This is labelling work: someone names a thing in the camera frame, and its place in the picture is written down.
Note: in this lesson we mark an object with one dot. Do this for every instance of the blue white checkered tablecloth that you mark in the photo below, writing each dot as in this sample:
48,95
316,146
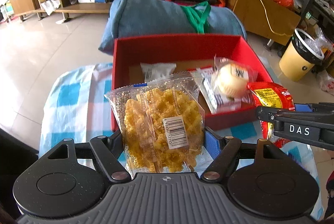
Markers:
76,108

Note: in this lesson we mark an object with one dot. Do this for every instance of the blue rolled blanket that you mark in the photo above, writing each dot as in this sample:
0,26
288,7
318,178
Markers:
131,18

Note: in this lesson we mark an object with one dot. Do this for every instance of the red yellow snack packet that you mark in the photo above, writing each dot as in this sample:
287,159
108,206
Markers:
273,95

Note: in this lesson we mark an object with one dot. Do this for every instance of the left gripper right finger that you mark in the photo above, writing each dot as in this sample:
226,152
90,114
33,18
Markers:
224,152

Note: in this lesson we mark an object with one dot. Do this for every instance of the round steamed cake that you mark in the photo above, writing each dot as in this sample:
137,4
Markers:
230,78

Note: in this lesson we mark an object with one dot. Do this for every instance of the grey white tall snack bag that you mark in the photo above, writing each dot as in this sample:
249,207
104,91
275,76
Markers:
156,71

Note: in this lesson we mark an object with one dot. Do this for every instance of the red plastic bag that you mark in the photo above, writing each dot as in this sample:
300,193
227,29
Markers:
289,4

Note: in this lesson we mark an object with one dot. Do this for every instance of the red white spicy strip packet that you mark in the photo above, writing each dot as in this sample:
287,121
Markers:
206,73

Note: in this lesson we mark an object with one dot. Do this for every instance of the white Kapro snack packet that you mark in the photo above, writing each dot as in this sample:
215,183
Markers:
221,103

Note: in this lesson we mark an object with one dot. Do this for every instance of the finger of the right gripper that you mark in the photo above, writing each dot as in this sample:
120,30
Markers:
315,107
313,119

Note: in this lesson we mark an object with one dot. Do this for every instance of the white plastic bag on floor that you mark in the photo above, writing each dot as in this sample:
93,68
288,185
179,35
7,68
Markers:
326,82

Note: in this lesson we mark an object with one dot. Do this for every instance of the yellow trash bin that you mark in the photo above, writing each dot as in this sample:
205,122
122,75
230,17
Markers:
301,55

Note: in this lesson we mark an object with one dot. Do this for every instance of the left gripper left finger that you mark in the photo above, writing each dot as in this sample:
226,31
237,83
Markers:
106,151

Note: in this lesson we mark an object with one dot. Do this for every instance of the yellow waffle snack bag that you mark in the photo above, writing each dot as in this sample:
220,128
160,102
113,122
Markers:
161,122

